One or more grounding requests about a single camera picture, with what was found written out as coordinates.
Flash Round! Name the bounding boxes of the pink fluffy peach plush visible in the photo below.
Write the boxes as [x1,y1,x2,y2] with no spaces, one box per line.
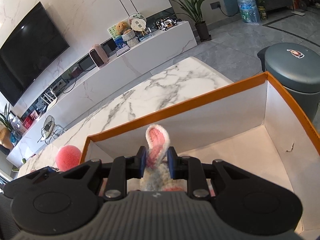
[55,145,81,172]

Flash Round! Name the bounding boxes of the blue water jug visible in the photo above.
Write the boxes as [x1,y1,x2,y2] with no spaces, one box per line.
[237,0,260,25]

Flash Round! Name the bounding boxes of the orange cardboard box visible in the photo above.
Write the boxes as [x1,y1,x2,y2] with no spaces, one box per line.
[81,72,319,239]

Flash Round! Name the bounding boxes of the grey round trash bin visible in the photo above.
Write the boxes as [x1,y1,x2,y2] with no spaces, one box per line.
[257,42,320,121]

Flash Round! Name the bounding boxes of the round paper fan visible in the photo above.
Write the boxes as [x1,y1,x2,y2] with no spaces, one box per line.
[131,18,146,35]

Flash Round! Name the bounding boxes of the teddy bear in basket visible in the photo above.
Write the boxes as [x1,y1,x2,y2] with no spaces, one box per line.
[116,21,139,48]

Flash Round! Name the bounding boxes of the tall potted grass plant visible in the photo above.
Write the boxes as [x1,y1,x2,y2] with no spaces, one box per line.
[169,0,212,42]

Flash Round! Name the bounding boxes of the potted plant on console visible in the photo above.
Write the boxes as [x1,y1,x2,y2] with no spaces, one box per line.
[1,104,21,151]

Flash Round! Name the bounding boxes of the pink black space heater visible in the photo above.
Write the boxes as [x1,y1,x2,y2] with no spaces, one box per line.
[89,44,108,68]

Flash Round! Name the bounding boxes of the white wifi router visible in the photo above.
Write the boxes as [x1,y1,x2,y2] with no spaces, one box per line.
[41,88,57,110]

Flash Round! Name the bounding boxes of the white marble tv console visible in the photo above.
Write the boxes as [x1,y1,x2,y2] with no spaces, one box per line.
[7,21,197,167]

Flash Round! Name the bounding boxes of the crochet bunny toy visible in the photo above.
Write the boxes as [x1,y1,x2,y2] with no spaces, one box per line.
[140,124,186,191]

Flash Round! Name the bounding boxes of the black wall television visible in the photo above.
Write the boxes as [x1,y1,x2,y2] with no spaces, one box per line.
[1,2,69,105]

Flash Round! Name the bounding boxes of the black white figurines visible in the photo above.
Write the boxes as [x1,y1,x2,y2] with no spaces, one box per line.
[152,17,182,31]

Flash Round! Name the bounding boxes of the small desk fan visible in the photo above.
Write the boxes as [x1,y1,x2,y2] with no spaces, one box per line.
[38,115,66,145]

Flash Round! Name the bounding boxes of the green picture book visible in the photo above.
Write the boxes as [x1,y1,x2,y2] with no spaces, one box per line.
[108,25,127,50]

